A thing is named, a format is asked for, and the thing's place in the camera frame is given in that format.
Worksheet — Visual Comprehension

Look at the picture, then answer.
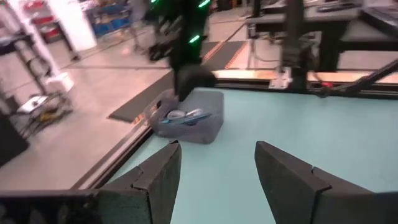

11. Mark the blue bin shelf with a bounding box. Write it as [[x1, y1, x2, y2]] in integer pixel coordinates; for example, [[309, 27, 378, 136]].
[[83, 2, 133, 37]]

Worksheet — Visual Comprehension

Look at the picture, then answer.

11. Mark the shelf with red bins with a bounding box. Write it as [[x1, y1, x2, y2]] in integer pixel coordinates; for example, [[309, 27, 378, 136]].
[[18, 0, 68, 44]]

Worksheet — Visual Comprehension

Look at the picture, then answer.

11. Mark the black aluminium table frame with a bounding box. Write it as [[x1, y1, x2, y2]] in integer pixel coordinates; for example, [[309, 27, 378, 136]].
[[71, 58, 398, 190]]

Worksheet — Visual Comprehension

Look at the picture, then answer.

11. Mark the teal USB-C cable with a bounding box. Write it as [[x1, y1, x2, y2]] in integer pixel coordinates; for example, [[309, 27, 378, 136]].
[[160, 113, 213, 126]]

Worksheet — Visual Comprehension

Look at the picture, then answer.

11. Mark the black box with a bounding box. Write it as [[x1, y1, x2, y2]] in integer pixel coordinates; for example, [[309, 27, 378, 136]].
[[0, 110, 30, 167]]

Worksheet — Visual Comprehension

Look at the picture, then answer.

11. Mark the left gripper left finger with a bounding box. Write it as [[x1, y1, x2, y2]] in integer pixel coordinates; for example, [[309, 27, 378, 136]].
[[98, 140, 182, 224]]

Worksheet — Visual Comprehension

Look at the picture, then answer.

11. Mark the dark gray desk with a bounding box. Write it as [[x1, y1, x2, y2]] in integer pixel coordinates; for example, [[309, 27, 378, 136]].
[[245, 0, 398, 74]]

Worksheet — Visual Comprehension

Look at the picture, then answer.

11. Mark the white box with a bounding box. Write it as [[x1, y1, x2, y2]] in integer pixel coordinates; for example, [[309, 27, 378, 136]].
[[45, 72, 75, 94]]

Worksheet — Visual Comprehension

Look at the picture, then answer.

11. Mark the gray plastic bin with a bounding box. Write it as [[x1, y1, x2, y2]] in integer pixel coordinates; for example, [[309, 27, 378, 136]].
[[144, 88, 225, 145]]

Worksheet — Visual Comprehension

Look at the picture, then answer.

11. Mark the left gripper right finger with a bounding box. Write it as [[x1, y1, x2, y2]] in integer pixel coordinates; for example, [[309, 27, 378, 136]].
[[254, 141, 379, 224]]

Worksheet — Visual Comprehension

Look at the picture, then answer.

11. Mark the workbench with metal legs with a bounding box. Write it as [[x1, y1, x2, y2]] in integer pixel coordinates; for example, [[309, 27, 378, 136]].
[[0, 30, 75, 139]]

